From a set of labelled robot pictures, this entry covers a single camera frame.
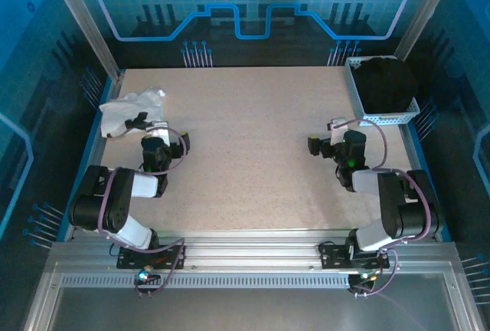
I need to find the grey perforated plastic basket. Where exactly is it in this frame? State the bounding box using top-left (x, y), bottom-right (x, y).
top-left (344, 55), bottom-right (421, 127)

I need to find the grey metal front panel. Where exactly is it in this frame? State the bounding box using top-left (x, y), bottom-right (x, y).
top-left (22, 261), bottom-right (485, 331)

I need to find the aluminium frame post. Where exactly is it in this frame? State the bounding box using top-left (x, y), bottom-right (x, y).
top-left (41, 0), bottom-right (126, 81)
top-left (393, 0), bottom-right (462, 67)

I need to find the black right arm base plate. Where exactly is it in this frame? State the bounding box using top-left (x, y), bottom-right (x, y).
top-left (318, 241), bottom-right (390, 270)

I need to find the grey slotted cable duct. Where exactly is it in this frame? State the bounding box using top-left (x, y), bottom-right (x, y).
top-left (60, 272), bottom-right (352, 290)

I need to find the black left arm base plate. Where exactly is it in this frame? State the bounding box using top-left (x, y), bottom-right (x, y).
top-left (116, 244), bottom-right (188, 270)

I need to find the aluminium mounting rail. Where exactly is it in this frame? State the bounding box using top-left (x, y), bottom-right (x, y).
top-left (49, 228), bottom-right (460, 270)

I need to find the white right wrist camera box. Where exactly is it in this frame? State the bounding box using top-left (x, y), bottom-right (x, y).
top-left (327, 117), bottom-right (348, 146)

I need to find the small LED circuit board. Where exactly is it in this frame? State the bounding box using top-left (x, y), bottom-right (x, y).
top-left (133, 268), bottom-right (162, 285)
top-left (347, 271), bottom-right (380, 286)

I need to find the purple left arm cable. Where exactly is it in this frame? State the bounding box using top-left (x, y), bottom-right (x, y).
top-left (98, 126), bottom-right (191, 298)

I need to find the white crumpled t-shirt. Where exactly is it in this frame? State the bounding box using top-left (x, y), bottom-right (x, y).
top-left (98, 86), bottom-right (169, 139)

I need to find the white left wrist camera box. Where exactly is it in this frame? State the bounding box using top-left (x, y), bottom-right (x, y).
top-left (145, 119), bottom-right (172, 147)

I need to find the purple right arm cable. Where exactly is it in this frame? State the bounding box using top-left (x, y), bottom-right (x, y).
top-left (331, 118), bottom-right (433, 298)

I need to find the black floral print t-shirt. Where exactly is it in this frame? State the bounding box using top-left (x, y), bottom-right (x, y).
top-left (354, 56), bottom-right (419, 116)

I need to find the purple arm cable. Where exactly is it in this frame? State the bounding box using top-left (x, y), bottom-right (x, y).
top-left (331, 118), bottom-right (433, 298)
top-left (98, 126), bottom-right (191, 298)

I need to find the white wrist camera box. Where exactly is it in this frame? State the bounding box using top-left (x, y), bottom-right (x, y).
top-left (327, 117), bottom-right (348, 146)
top-left (145, 119), bottom-right (172, 147)

